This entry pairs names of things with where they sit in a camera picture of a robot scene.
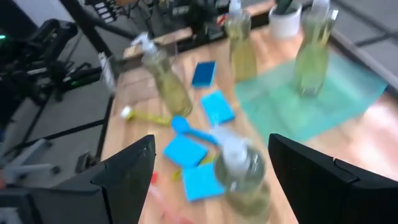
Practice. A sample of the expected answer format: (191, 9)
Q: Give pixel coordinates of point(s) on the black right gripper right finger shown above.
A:
(326, 193)

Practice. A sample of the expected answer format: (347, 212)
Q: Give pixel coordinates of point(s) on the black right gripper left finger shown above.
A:
(124, 186)

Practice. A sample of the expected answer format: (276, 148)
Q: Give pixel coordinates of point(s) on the pink toothbrush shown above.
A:
(154, 178)

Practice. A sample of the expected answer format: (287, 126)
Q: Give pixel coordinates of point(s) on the blue rectangular sponge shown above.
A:
(185, 152)
(200, 183)
(203, 74)
(217, 108)

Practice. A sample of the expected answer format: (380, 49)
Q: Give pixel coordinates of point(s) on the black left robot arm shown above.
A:
(199, 18)

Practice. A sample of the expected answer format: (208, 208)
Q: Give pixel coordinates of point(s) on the translucent green mat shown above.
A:
(342, 102)

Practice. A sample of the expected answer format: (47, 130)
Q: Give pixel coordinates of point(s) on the grey metal stand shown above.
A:
(28, 168)

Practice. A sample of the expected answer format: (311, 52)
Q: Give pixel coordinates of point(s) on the black background machine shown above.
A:
(37, 62)

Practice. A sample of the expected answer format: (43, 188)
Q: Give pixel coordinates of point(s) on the snake plant in white pot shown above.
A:
(284, 25)

